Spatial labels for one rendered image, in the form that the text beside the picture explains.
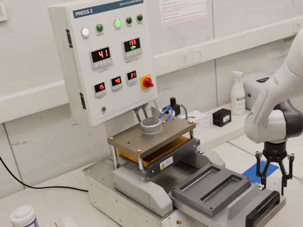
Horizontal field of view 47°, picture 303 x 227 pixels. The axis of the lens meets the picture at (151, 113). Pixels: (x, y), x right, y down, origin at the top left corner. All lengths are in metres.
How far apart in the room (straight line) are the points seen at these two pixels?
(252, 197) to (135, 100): 0.55
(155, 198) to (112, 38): 0.55
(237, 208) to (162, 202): 0.23
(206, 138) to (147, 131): 0.66
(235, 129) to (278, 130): 0.78
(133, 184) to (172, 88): 0.90
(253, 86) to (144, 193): 1.10
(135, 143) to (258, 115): 0.41
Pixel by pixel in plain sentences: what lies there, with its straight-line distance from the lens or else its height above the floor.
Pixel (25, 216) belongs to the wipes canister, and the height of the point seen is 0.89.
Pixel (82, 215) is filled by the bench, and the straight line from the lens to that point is 1.51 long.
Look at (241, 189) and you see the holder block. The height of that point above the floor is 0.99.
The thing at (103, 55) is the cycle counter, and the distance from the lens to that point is 1.21.
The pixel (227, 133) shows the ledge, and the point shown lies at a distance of 1.87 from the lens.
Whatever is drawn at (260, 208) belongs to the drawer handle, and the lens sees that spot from 1.03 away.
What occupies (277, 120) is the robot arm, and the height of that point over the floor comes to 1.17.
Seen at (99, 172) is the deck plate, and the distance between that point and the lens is 1.41.
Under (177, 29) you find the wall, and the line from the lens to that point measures 1.91.
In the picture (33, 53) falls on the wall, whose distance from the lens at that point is 1.62.
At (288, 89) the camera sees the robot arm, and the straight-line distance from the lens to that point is 1.00.
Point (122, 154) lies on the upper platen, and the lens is 1.27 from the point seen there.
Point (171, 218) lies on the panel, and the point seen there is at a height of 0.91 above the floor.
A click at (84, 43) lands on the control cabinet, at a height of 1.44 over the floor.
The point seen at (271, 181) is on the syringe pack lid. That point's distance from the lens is 1.49.
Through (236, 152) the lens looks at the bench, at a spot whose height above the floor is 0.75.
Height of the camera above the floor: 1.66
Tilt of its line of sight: 24 degrees down
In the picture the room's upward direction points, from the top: 8 degrees counter-clockwise
